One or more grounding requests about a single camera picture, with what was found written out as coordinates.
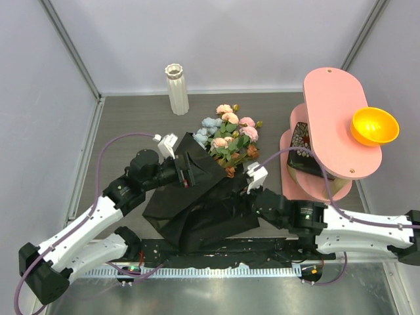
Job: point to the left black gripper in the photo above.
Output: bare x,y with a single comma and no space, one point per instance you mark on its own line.
184,177

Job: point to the black wrapping paper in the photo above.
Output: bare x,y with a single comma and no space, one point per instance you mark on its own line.
212,210

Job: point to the artificial flower bouquet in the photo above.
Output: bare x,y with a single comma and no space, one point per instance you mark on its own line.
230,140

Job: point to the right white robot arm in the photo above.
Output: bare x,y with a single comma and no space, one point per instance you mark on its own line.
325,230

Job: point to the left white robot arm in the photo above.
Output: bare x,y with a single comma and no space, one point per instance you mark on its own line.
49,268

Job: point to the white ribbed ceramic vase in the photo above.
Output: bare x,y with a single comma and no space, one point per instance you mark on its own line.
177,90

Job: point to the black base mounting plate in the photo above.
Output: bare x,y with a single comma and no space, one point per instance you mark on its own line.
253,252

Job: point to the black floral patterned box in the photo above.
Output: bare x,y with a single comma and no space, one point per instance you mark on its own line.
302,160

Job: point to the pink tiered shelf stand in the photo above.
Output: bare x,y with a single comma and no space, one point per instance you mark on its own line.
331,98

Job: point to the orange plastic bowl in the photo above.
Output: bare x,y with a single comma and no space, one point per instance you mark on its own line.
372,126

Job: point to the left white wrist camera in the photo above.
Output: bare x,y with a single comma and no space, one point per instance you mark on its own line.
165,144

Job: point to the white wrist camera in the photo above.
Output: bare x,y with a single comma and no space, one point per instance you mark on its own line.
256,173
165,144

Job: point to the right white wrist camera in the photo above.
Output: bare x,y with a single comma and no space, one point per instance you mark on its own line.
256,173

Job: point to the aluminium frame rail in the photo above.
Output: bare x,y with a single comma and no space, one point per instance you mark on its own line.
112,248

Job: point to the white slotted cable duct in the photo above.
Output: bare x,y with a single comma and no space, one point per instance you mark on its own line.
241,271

